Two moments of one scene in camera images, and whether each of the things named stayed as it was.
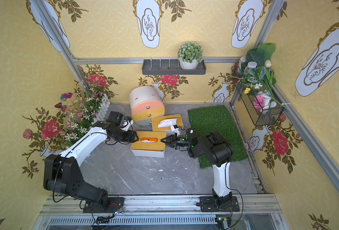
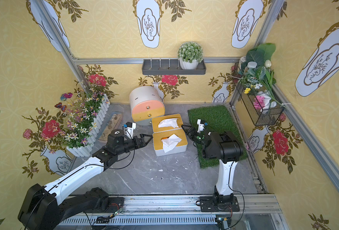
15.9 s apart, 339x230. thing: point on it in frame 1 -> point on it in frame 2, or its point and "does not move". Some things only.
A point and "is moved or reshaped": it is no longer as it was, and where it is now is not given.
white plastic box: (164, 122) does not move
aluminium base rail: (67, 212) does not move
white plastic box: (148, 153) -> (169, 143)
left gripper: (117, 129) -> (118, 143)
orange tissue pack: (167, 122) does not move
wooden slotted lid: (154, 122) does not move
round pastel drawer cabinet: (146, 102) does not move
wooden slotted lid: (159, 145) is moved or reshaped
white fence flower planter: (86, 108) does not move
